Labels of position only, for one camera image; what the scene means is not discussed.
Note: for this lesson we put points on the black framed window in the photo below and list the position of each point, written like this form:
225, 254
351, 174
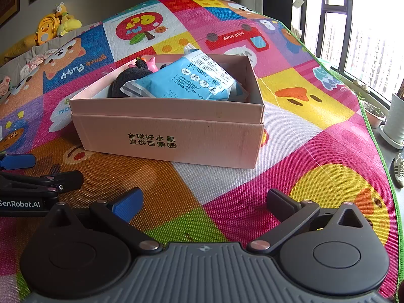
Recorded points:
347, 38

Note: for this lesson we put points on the small white planter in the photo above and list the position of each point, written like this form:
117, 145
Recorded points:
374, 116

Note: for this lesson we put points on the pink patterned cloth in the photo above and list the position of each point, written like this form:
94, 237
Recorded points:
36, 60

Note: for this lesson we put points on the yellow pillow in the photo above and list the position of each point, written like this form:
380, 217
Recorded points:
17, 48

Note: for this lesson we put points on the pink cardboard box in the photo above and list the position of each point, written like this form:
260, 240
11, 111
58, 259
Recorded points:
164, 129

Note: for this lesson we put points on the colourful cartoon play mat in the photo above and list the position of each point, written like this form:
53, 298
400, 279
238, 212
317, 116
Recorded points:
315, 151

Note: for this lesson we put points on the paper note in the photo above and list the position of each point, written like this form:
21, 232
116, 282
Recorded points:
298, 2

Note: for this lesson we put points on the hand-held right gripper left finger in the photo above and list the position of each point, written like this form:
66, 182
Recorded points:
126, 202

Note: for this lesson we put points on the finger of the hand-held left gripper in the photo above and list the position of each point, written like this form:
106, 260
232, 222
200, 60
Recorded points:
63, 179
19, 161

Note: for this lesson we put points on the pink soft toy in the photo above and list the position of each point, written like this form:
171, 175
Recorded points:
3, 84

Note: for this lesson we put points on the white striped shoe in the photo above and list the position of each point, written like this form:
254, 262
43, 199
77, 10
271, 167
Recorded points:
399, 169

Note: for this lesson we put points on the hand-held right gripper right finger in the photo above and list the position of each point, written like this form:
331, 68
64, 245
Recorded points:
281, 204

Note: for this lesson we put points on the blue plastic packet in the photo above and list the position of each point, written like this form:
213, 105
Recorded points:
189, 75

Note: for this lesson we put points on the pink toy figure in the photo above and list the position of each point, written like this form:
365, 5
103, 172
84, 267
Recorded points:
152, 64

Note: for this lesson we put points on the yellow duck backpack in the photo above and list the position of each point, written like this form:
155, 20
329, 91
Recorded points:
44, 30

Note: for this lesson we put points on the black plush toy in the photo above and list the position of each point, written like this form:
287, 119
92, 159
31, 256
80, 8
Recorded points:
126, 77

